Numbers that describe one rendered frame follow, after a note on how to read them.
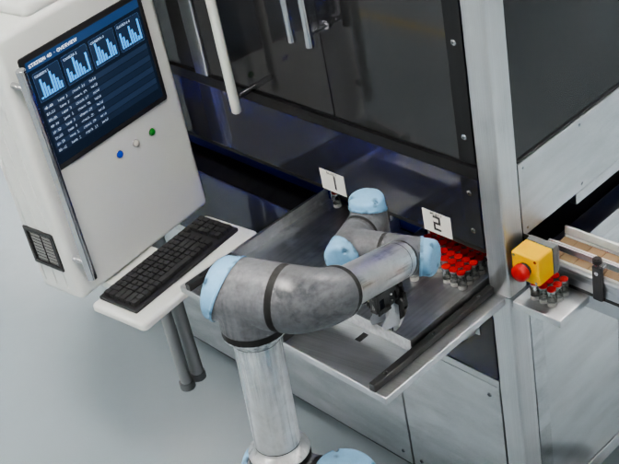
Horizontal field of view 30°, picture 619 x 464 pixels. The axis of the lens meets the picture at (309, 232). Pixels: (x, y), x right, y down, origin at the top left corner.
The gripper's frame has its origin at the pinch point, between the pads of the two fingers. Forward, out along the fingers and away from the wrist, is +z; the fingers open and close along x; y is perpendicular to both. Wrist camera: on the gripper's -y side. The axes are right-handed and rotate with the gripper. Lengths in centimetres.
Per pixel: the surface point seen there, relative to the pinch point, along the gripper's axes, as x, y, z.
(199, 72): -87, -24, -30
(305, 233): -47, -17, 4
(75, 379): -158, 10, 92
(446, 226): -4.2, -23.9, -10.5
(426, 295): -4.6, -14.9, 3.7
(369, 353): -1.5, 7.5, 3.9
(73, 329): -183, -6, 92
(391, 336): 0.1, 2.0, 2.0
